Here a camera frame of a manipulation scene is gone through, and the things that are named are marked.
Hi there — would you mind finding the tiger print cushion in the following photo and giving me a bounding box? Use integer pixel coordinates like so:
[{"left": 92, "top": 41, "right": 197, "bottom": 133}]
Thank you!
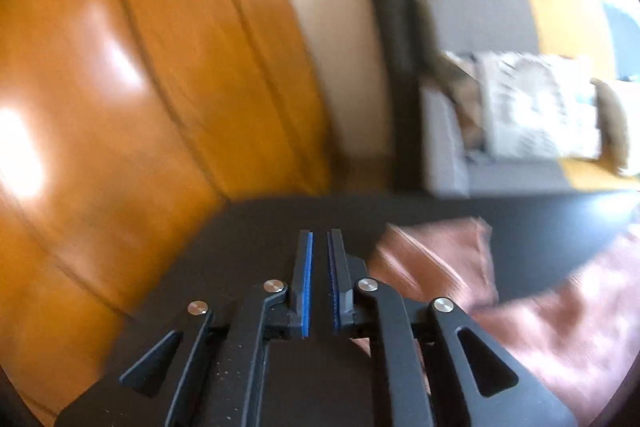
[{"left": 442, "top": 51, "right": 603, "bottom": 160}]

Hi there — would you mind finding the grey yellow blue sofa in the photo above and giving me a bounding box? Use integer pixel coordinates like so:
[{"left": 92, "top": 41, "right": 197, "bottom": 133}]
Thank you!
[{"left": 420, "top": 0, "right": 640, "bottom": 198}]

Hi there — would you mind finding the beige deer print cushion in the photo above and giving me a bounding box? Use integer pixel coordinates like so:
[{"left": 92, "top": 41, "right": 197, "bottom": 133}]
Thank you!
[{"left": 590, "top": 79, "right": 640, "bottom": 178}]

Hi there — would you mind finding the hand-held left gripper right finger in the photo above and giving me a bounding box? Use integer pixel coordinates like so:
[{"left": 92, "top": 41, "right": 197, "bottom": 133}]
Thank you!
[{"left": 327, "top": 229, "right": 576, "bottom": 427}]

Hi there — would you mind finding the pink knitted sweater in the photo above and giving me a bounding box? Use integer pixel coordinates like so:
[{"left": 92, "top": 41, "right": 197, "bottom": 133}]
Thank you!
[{"left": 367, "top": 217, "right": 640, "bottom": 413}]

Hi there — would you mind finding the wooden panelled cabinet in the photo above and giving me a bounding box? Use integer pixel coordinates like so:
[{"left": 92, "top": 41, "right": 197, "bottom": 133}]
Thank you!
[{"left": 0, "top": 0, "right": 331, "bottom": 413}]

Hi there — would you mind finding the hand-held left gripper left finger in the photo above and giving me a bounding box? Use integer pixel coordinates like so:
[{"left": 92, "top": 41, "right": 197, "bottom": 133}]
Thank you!
[{"left": 55, "top": 229, "right": 315, "bottom": 427}]

